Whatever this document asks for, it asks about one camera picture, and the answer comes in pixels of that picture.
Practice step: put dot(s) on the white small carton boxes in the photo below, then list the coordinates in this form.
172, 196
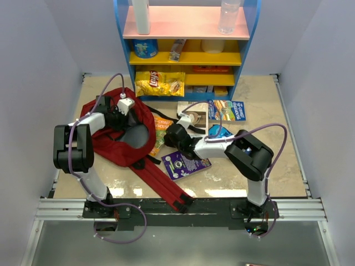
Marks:
199, 88

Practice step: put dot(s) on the blue pencil case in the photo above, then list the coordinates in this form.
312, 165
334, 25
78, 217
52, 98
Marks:
223, 132

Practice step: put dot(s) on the brown wrapped snack bar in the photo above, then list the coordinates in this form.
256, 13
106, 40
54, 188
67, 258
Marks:
176, 50

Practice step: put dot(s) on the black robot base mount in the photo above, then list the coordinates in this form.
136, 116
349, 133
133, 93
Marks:
233, 213

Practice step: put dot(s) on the yellow Lays chips bag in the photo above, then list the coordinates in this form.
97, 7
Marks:
159, 83

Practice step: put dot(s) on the purple book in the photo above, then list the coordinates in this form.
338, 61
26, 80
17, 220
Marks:
178, 166

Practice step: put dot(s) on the clear plastic water bottle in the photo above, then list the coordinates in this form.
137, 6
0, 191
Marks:
228, 16

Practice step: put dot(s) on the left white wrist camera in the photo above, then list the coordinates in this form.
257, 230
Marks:
125, 104

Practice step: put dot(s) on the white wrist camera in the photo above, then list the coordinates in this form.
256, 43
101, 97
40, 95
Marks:
184, 120
125, 104

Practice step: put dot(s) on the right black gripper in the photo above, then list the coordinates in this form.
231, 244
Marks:
167, 141

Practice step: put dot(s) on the red backpack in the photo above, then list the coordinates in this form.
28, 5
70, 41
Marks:
131, 148

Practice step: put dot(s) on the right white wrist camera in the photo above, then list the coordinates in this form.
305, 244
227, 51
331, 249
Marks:
184, 120

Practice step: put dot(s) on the orange Treehouse book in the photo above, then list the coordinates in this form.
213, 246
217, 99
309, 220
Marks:
161, 125

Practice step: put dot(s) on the blue Treehouse book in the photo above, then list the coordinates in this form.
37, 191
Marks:
229, 111

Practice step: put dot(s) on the red flat snack box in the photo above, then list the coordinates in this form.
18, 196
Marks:
210, 69

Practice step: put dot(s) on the white coffee cover book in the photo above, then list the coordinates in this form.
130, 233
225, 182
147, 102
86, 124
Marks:
198, 116

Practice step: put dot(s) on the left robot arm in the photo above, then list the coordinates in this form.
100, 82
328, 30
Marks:
73, 150

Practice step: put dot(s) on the blue snack canister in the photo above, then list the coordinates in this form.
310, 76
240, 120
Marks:
145, 48

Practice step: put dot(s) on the blue shelf unit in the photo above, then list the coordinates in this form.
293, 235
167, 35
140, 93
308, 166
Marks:
193, 23

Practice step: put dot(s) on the cream white jar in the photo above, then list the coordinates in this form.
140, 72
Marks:
213, 46

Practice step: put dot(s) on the yellow small box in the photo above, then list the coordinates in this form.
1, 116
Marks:
220, 91

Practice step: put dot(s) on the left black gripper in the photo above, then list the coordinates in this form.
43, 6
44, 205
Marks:
122, 124

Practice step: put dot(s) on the white tall bottle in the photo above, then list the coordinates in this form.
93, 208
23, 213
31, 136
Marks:
142, 18

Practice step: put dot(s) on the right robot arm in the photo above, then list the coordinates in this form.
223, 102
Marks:
247, 153

